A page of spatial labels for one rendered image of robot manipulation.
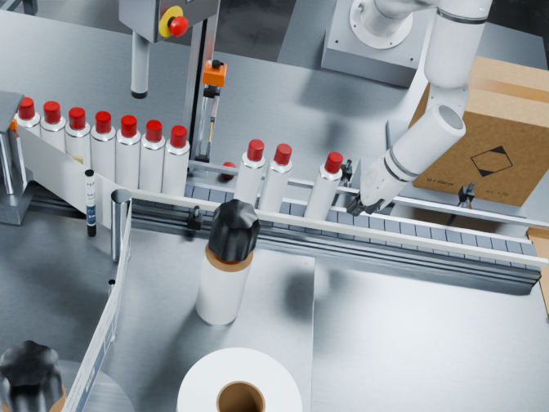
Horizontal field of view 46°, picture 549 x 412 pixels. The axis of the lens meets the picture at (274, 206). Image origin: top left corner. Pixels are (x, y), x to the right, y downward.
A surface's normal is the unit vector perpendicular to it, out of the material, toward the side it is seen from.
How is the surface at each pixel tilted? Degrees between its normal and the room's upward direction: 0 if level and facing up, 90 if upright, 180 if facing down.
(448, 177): 90
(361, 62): 90
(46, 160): 90
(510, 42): 0
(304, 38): 0
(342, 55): 90
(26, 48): 0
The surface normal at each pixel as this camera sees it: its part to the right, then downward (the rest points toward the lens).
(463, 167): -0.07, 0.74
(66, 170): -0.52, 0.57
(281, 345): 0.18, -0.65
